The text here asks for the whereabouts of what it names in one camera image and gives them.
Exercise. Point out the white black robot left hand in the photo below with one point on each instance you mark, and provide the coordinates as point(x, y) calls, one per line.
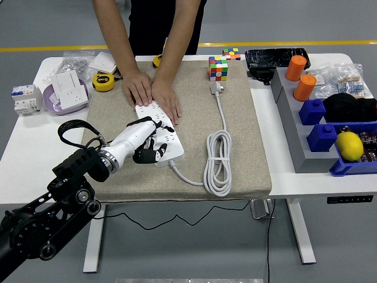
point(135, 135)

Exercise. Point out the person's left hand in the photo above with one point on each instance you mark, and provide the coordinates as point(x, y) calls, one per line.
point(165, 95)

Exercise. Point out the person's right hand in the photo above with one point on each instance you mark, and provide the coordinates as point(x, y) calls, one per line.
point(136, 87)

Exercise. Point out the white power strip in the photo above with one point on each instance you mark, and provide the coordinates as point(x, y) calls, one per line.
point(173, 147)

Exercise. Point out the person's left forearm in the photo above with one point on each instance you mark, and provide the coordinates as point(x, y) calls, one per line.
point(173, 50)

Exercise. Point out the person's right forearm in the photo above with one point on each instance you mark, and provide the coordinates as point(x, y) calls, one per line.
point(116, 38)

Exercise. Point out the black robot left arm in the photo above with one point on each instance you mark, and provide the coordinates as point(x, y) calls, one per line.
point(73, 168)

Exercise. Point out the yellow tape measure orange label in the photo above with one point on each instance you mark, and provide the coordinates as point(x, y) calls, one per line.
point(157, 61)

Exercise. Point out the yellow black tape measure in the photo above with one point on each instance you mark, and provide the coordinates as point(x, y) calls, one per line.
point(103, 82)

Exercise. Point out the grey-brown mat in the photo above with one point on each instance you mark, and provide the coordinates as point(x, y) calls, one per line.
point(191, 153)

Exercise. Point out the large colourful puzzle cube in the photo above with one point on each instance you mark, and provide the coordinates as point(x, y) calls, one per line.
point(218, 68)

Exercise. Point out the person's body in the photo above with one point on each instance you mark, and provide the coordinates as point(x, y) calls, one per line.
point(159, 26)

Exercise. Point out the clear bag of screws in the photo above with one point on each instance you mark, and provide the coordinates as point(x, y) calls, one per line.
point(73, 63)

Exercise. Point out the purple bowl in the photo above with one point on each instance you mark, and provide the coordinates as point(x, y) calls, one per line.
point(67, 110)

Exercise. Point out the small colourful puzzle cube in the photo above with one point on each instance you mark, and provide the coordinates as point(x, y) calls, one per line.
point(231, 54)

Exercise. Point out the small white flat piece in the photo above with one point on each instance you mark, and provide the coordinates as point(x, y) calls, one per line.
point(54, 100)

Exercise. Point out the white blue circuit breaker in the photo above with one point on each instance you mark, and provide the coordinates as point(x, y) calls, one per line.
point(25, 100)

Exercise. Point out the black plastic tray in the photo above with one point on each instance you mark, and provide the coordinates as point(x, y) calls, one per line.
point(271, 57)

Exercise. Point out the white table leg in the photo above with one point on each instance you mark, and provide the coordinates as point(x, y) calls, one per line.
point(302, 236)
point(94, 241)

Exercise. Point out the orange cylinder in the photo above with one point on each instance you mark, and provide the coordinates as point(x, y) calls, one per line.
point(295, 68)
point(304, 87)

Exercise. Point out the grey stepped block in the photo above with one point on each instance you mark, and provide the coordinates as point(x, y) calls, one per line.
point(294, 129)

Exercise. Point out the grey metal box under table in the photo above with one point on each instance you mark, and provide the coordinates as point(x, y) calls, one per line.
point(260, 209)

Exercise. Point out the blue block with knob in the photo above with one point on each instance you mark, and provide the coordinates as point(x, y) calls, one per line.
point(312, 112)
point(322, 138)

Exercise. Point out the clear bag of white parts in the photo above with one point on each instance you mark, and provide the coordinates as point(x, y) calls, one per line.
point(322, 84)

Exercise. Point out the black cloth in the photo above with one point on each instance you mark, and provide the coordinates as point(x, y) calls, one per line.
point(347, 107)

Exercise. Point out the clear bag of resistors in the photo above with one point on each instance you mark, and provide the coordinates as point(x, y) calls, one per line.
point(352, 84)

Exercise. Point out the yellow lemon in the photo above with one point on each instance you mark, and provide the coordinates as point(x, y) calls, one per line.
point(349, 146)

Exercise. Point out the blue plastic bin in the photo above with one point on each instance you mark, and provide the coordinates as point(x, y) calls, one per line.
point(353, 169)

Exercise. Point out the black table control panel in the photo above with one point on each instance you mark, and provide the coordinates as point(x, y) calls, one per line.
point(349, 199)

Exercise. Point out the white flat switch plate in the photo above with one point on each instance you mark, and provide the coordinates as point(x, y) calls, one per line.
point(101, 62)

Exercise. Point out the white wall socket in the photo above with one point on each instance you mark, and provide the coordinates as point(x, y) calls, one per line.
point(72, 97)

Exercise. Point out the white switch panel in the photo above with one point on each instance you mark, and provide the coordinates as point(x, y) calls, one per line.
point(66, 79)

